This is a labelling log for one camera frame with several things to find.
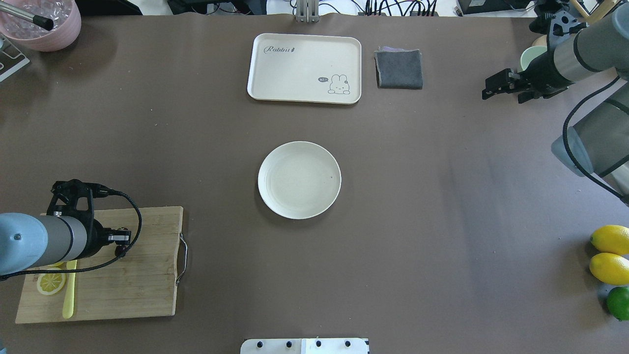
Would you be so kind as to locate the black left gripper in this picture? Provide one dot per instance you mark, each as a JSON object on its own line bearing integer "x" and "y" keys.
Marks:
{"x": 96, "y": 239}

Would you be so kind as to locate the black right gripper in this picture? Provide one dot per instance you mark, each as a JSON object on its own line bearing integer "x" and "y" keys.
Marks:
{"x": 544, "y": 72}

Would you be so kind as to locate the cream round plate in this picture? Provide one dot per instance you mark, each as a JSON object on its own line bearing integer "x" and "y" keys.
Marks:
{"x": 299, "y": 180}

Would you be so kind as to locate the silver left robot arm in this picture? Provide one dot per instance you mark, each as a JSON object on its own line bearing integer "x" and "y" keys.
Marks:
{"x": 34, "y": 241}

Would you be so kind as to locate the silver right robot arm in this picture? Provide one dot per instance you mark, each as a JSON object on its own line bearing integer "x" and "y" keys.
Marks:
{"x": 594, "y": 138}

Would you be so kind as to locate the cream rabbit tray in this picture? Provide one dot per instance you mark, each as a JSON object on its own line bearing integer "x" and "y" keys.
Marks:
{"x": 305, "y": 68}

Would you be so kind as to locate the mint green bowl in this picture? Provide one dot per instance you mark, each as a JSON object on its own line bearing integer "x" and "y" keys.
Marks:
{"x": 529, "y": 55}

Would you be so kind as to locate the yellow plastic knife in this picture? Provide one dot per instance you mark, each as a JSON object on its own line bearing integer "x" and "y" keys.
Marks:
{"x": 69, "y": 297}

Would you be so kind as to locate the grey folded cloth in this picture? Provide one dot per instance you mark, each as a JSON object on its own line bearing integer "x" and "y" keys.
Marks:
{"x": 399, "y": 68}

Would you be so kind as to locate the wooden cup tree stand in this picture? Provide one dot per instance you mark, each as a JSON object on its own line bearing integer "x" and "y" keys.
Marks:
{"x": 600, "y": 11}

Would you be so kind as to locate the yellow lemon outer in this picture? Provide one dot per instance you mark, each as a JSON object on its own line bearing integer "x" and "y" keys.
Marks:
{"x": 611, "y": 239}

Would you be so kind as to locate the yellow lemon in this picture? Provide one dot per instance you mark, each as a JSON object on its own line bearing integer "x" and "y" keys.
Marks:
{"x": 610, "y": 269}
{"x": 611, "y": 239}

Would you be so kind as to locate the yellow lemon middle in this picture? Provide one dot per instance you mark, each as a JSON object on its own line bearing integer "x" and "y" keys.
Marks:
{"x": 610, "y": 269}

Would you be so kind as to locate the steel muddler black tip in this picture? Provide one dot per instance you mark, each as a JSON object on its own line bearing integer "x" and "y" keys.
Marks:
{"x": 40, "y": 21}

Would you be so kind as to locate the pink bowl with ice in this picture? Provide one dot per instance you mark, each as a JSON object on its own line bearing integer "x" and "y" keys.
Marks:
{"x": 64, "y": 13}

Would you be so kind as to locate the white pillar with base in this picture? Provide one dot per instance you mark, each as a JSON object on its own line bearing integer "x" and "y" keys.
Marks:
{"x": 306, "y": 346}

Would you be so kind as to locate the green lime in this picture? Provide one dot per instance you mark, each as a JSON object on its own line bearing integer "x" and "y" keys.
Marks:
{"x": 618, "y": 303}

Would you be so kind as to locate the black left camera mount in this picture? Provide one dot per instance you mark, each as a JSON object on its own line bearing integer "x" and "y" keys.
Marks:
{"x": 74, "y": 198}

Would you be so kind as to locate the aluminium frame post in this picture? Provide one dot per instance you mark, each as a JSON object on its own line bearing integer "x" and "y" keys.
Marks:
{"x": 307, "y": 11}

